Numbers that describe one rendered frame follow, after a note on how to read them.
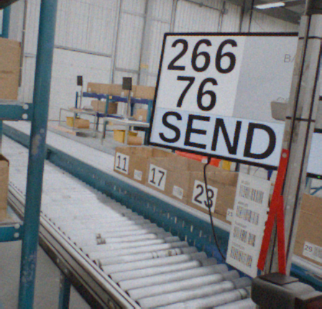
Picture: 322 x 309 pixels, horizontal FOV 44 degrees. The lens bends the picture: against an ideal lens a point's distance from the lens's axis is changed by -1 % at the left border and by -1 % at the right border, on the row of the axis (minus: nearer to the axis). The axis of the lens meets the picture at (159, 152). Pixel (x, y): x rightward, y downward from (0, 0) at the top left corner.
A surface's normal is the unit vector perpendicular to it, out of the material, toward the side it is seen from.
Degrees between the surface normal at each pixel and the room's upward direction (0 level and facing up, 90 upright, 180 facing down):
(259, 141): 86
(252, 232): 90
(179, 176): 90
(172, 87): 86
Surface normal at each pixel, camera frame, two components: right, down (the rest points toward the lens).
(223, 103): -0.58, -0.04
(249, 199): -0.83, -0.03
